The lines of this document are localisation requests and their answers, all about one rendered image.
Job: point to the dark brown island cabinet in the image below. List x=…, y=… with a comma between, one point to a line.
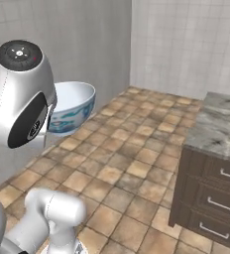
x=186, y=185

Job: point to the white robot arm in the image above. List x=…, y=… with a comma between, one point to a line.
x=23, y=96

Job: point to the dark brown drawer front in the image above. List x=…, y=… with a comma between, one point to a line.
x=206, y=191
x=216, y=165
x=199, y=218

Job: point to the white bowl with blue pattern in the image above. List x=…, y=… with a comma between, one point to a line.
x=74, y=105

